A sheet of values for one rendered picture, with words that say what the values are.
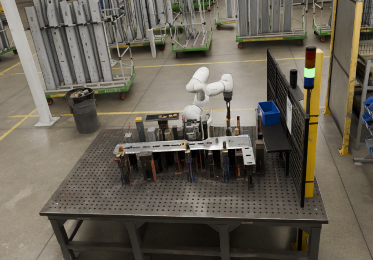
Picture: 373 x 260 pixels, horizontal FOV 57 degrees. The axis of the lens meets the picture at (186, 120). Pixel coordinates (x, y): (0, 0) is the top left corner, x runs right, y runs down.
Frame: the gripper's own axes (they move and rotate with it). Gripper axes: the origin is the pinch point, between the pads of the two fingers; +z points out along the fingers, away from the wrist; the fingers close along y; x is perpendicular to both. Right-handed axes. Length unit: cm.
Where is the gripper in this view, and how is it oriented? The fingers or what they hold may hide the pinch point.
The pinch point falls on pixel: (228, 115)
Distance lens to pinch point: 330.5
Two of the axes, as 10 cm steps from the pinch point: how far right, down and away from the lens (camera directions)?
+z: 1.0, 8.8, 4.6
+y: -0.5, 4.6, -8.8
